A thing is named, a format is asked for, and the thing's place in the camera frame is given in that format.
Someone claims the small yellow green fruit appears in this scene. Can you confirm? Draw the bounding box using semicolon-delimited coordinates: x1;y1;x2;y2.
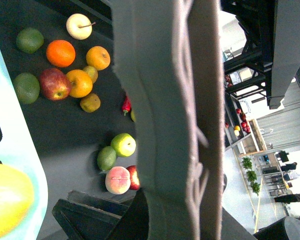
83;65;99;84

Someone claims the teal plastic shopping basket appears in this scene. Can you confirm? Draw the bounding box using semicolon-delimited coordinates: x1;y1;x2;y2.
0;50;48;240

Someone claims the brownish yellow pear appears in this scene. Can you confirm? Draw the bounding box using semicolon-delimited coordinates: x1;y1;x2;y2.
79;93;101;113

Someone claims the yellow orange fruit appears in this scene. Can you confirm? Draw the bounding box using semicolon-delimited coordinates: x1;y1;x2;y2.
86;46;111;71

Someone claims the red apple partly hidden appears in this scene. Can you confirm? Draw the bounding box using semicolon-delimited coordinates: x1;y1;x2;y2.
126;165;140;191

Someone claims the pink peach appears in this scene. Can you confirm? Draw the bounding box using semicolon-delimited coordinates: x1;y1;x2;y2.
105;166;131;195

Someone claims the white pear with stem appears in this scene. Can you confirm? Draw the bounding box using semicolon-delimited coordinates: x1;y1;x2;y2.
66;13;96;40

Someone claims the green fruit by basket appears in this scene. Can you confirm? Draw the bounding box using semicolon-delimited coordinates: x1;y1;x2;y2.
12;72;40;105

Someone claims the grey basket handle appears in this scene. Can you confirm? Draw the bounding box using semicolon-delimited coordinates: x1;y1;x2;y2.
110;0;224;240

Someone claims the yellow orange apple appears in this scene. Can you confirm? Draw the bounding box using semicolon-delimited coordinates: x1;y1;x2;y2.
66;69;93;98

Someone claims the person in dark clothes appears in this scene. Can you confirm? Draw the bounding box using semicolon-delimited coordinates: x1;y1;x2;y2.
274;193;300;204

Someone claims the light green lime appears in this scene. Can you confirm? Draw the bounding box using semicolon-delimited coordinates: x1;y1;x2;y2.
97;146;117;172

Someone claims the red apple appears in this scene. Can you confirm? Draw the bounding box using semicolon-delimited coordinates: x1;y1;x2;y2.
39;68;72;101

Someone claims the bright green apple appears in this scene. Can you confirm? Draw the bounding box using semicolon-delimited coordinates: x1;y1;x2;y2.
110;133;136;158

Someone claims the yellow green lemon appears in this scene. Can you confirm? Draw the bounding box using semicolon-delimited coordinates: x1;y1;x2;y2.
130;109;136;122

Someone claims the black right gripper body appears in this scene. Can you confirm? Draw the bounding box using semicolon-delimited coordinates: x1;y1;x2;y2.
52;189;149;240

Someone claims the orange right edge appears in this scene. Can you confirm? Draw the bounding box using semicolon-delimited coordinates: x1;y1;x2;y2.
46;39;76;68

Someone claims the red chili pepper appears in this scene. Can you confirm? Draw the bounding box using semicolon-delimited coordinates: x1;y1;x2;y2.
121;95;131;116

